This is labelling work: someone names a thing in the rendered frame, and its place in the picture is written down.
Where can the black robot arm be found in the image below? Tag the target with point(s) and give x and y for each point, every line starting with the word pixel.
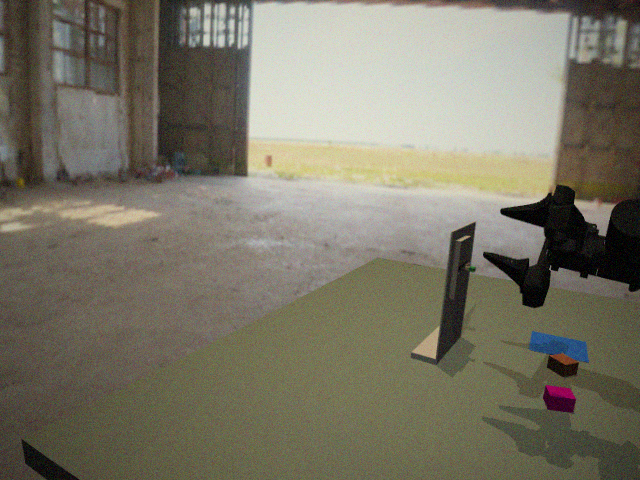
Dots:
pixel 567 229

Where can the magenta block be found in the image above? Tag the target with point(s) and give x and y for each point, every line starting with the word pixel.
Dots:
pixel 559 398

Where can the blue flat square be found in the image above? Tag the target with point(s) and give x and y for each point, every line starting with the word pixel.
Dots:
pixel 550 344

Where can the brown block with orange top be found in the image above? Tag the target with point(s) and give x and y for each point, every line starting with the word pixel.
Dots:
pixel 563 365

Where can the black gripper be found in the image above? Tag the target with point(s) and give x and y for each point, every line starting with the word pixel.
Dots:
pixel 534 281

